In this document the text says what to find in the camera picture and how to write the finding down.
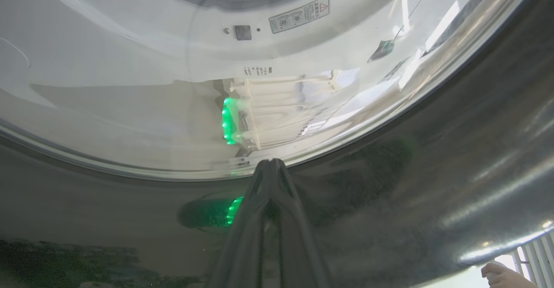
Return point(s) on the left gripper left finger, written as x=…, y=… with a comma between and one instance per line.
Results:
x=246, y=236

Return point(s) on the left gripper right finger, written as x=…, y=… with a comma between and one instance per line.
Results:
x=298, y=244

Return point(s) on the black round glass washer door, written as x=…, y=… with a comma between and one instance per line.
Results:
x=433, y=192

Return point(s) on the white front-load washing machine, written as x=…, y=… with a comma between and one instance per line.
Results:
x=130, y=41

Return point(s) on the bare person hand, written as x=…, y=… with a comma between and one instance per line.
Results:
x=506, y=278

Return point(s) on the small black text sticker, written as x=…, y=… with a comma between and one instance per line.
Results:
x=258, y=71

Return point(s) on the grey warning sticker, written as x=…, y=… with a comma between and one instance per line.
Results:
x=298, y=14

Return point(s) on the round white filter cover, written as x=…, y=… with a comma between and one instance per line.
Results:
x=11, y=56

